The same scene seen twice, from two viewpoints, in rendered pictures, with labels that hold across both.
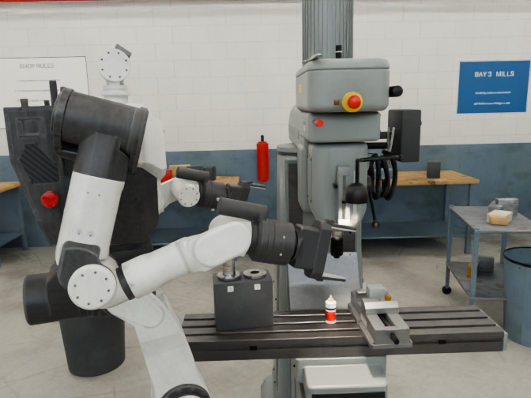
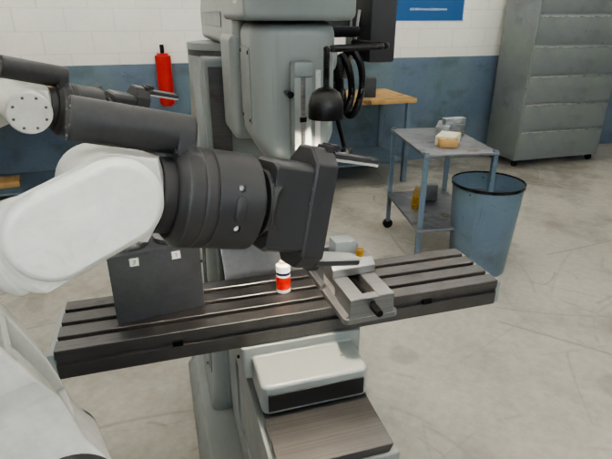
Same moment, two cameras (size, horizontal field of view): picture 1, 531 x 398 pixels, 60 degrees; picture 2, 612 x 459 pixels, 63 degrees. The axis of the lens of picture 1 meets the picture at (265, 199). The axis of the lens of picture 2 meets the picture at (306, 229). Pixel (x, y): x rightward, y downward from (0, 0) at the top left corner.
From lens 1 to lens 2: 48 cm
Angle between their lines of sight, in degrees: 19
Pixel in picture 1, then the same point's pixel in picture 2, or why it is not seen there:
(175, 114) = (34, 14)
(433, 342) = (416, 302)
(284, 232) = (240, 178)
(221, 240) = (81, 209)
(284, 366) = not seen: hidden behind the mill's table
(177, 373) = (41, 445)
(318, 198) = (263, 116)
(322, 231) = (321, 170)
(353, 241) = not seen: hidden behind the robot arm
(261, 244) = (188, 209)
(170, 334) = (11, 390)
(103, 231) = not seen: outside the picture
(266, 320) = (193, 300)
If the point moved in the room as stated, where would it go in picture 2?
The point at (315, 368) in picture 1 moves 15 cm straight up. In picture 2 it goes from (269, 357) to (267, 308)
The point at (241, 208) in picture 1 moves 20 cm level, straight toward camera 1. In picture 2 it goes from (130, 124) to (133, 218)
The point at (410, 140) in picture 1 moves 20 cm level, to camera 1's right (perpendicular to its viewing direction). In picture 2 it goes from (382, 30) to (446, 29)
